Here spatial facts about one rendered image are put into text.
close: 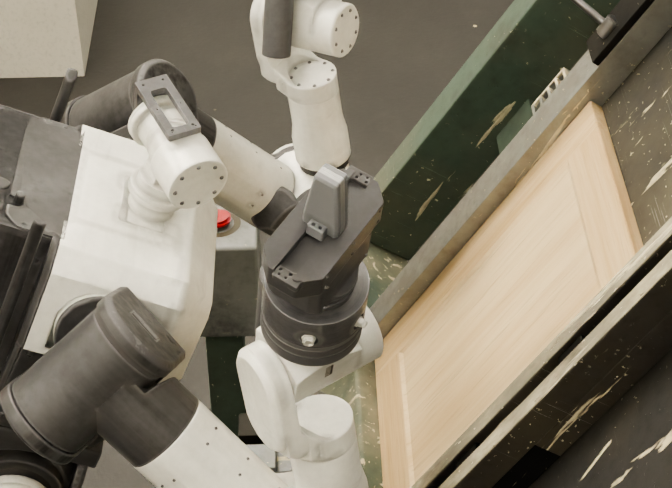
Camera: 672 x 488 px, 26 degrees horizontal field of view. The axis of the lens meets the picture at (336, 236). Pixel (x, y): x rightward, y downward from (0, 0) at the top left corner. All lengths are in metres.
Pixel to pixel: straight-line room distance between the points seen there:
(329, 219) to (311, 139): 0.73
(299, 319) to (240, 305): 1.05
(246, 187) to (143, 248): 0.34
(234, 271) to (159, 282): 0.70
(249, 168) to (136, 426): 0.52
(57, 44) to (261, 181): 2.48
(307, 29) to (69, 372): 0.56
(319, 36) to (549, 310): 0.42
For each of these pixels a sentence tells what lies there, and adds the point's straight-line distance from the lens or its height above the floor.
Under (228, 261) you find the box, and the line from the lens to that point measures 2.17.
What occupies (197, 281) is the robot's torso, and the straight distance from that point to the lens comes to 1.52.
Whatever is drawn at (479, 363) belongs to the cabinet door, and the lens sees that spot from 1.77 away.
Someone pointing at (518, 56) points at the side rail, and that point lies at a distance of 2.05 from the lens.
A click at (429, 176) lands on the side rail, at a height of 1.01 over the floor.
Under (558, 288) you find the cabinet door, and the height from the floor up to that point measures 1.20.
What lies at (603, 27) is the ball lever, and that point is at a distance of 1.79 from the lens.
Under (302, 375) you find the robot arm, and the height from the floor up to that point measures 1.42.
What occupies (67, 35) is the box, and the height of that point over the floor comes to 0.14.
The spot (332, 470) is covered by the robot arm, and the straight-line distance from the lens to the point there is 1.36.
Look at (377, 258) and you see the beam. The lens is 2.21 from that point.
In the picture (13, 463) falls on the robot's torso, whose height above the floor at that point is 1.01.
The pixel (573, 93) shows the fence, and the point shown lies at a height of 1.31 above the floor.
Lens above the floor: 2.29
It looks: 39 degrees down
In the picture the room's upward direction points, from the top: straight up
